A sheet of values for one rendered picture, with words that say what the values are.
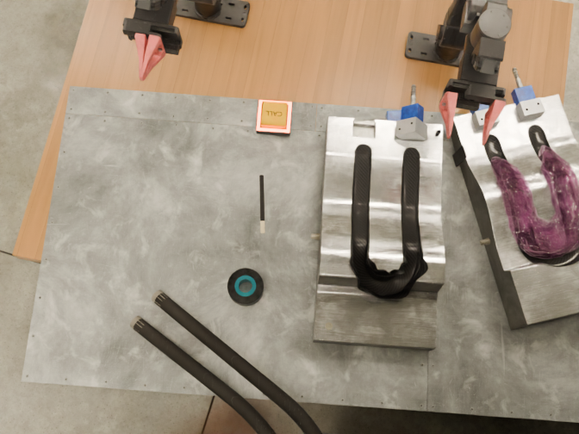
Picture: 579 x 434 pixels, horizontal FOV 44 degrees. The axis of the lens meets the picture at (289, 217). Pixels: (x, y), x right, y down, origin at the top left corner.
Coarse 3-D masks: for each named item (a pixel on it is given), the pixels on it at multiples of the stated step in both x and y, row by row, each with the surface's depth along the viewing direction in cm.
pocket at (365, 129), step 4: (356, 124) 163; (360, 124) 163; (364, 124) 163; (368, 124) 162; (372, 124) 162; (376, 124) 161; (352, 128) 163; (356, 128) 163; (360, 128) 163; (364, 128) 163; (368, 128) 163; (372, 128) 163; (376, 128) 161; (352, 132) 163; (356, 132) 163; (360, 132) 163; (364, 132) 163; (368, 132) 163; (372, 132) 163; (352, 136) 163; (356, 136) 163; (360, 136) 163; (364, 136) 163; (368, 136) 163; (372, 136) 163
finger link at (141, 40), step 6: (138, 36) 128; (144, 36) 128; (138, 42) 128; (144, 42) 128; (168, 42) 133; (174, 42) 132; (138, 48) 128; (144, 48) 128; (168, 48) 133; (174, 48) 133; (138, 54) 128; (144, 54) 129; (174, 54) 134
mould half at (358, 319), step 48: (336, 144) 159; (384, 144) 160; (432, 144) 160; (336, 192) 157; (384, 192) 157; (432, 192) 157; (336, 240) 150; (384, 240) 150; (432, 240) 151; (336, 288) 154; (432, 288) 151; (336, 336) 151; (384, 336) 151; (432, 336) 152
